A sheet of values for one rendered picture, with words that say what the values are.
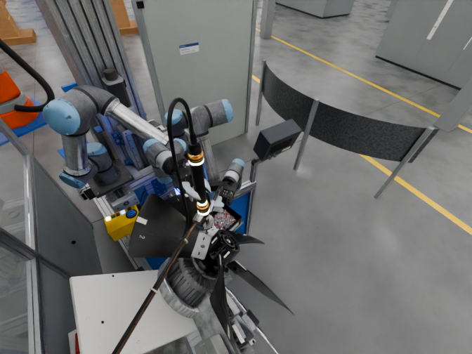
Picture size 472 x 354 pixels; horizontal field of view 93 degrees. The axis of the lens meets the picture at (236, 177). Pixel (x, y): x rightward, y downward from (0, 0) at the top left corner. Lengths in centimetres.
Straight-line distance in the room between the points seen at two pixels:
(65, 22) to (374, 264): 273
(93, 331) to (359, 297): 202
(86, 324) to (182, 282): 31
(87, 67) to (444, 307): 303
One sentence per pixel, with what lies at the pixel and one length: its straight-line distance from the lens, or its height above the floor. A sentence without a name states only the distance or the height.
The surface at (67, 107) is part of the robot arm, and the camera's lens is 101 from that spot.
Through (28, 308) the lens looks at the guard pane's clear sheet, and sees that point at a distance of 131.
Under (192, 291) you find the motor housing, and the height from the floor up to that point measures 116.
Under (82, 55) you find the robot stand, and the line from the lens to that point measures 140.
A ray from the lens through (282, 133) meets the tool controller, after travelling 141.
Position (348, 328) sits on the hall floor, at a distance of 227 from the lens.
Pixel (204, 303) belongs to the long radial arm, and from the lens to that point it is 96.
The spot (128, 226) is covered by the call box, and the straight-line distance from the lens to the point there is 126.
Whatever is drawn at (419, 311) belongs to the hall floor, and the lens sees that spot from 261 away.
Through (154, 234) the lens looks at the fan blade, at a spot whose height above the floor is 138.
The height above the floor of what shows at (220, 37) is 133.
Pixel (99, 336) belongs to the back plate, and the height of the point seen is 133.
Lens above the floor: 205
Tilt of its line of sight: 47 degrees down
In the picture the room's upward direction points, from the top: 2 degrees clockwise
